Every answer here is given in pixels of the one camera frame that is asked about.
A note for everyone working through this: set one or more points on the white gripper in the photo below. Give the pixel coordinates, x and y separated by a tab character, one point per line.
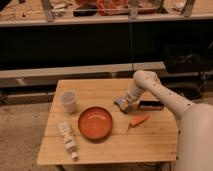
127	105

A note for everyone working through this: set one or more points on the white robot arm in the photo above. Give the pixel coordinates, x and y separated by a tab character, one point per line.
195	140

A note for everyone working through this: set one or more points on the orange toy carrot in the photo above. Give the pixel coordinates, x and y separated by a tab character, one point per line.
137	120

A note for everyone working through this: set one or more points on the orange bowl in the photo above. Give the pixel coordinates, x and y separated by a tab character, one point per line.
95	123

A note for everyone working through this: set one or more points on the wooden table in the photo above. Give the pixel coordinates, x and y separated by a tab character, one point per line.
152	141

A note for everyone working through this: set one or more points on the translucent plastic cup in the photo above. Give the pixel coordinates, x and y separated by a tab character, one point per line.
68	99

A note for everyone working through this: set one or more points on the black bin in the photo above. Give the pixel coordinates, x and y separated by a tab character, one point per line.
185	58

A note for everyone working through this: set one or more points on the white plastic bottle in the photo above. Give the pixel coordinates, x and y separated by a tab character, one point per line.
68	140

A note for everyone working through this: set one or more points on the long workbench shelf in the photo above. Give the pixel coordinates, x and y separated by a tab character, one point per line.
72	12

